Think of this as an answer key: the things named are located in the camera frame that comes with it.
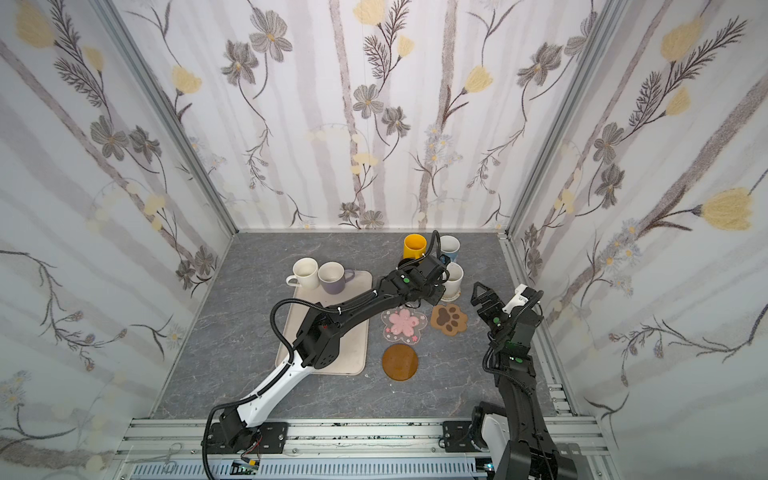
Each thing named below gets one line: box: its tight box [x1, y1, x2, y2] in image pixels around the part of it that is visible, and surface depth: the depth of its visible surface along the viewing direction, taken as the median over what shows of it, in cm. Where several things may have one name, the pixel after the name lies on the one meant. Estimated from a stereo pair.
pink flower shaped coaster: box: [381, 305, 428, 346], surface depth 95 cm
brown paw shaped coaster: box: [430, 304, 468, 337], surface depth 97 cm
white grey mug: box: [317, 261, 355, 295], surface depth 100 cm
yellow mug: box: [403, 233, 427, 259], surface depth 106 cm
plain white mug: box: [286, 258, 320, 289], surface depth 100 cm
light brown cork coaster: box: [382, 343, 419, 382], surface depth 88 cm
